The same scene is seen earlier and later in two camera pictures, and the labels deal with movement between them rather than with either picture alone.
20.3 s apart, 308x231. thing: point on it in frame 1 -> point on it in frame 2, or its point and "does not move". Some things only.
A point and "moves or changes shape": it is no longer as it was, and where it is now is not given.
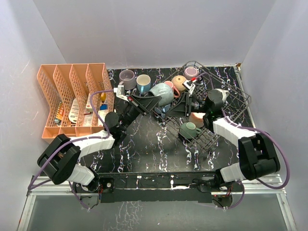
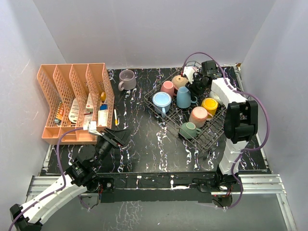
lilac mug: [127, 78] does not move
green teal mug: [188, 130] does not move
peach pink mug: [197, 119] does not move
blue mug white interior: [143, 83] moves or changes shape
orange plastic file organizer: [82, 95] does not move
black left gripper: [143, 104] -> [120, 135]
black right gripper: [182, 109] -> [195, 92]
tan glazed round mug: [177, 81] does not move
